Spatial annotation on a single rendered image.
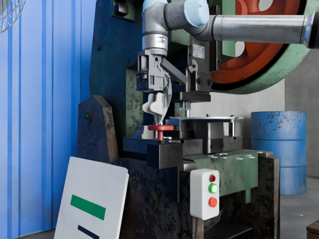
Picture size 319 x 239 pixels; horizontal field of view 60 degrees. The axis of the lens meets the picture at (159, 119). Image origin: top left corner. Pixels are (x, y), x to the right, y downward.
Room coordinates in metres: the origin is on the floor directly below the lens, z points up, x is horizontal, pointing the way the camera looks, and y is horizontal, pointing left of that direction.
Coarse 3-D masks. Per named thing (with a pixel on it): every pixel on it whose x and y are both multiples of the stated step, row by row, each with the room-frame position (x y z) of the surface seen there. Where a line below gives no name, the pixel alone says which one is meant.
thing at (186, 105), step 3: (180, 102) 1.20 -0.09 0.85; (183, 102) 1.19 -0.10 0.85; (186, 102) 1.19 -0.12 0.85; (189, 102) 1.20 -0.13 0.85; (180, 105) 1.20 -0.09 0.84; (183, 105) 1.19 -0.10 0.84; (186, 105) 1.19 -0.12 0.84; (189, 105) 1.20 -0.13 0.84; (180, 108) 1.20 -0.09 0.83; (183, 108) 1.19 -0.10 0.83; (186, 108) 1.19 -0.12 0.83; (189, 108) 1.20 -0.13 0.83
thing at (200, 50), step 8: (192, 40) 1.13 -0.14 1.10; (192, 48) 1.13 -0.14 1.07; (200, 48) 1.16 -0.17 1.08; (208, 48) 1.20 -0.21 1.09; (192, 56) 1.13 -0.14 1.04; (200, 56) 1.16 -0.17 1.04; (208, 56) 1.20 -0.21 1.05; (192, 64) 1.11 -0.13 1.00; (200, 64) 1.16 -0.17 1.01; (208, 64) 1.20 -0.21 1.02; (184, 72) 1.11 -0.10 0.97; (192, 72) 1.11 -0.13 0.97; (200, 72) 1.12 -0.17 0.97; (208, 72) 1.20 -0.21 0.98; (192, 80) 1.11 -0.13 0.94; (200, 80) 1.10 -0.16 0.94; (208, 80) 1.14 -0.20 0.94; (176, 88) 1.15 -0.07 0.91; (184, 88) 1.11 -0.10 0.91; (192, 88) 1.11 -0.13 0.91; (200, 88) 1.12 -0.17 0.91; (208, 88) 1.15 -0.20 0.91
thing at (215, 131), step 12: (192, 120) 1.09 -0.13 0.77; (204, 120) 1.04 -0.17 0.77; (216, 120) 1.00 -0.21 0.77; (228, 120) 0.96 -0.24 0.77; (240, 120) 0.98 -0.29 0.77; (252, 120) 1.03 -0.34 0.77; (204, 132) 1.07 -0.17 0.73; (216, 132) 1.08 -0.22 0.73; (204, 144) 1.07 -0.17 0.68; (216, 144) 1.08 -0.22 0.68
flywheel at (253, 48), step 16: (240, 0) 1.40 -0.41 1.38; (256, 0) 1.36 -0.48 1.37; (288, 0) 1.20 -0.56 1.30; (304, 0) 1.18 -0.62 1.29; (256, 48) 1.35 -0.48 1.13; (272, 48) 1.25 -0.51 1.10; (224, 64) 1.50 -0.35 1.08; (240, 64) 1.42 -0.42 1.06; (256, 64) 1.31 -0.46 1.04; (272, 64) 1.29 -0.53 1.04; (224, 80) 1.46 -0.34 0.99; (240, 80) 1.38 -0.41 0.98
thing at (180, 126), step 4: (168, 120) 1.19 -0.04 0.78; (172, 120) 1.17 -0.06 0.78; (176, 120) 1.15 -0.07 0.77; (180, 120) 1.14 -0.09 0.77; (168, 124) 1.19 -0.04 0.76; (172, 124) 1.17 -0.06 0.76; (176, 124) 1.15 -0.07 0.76; (180, 124) 1.14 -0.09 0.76; (184, 124) 1.15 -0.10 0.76; (188, 124) 1.17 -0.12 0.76; (192, 124) 1.18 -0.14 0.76; (176, 128) 1.15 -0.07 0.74; (180, 128) 1.14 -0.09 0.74; (184, 128) 1.15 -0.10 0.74; (188, 128) 1.17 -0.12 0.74; (192, 128) 1.18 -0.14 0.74
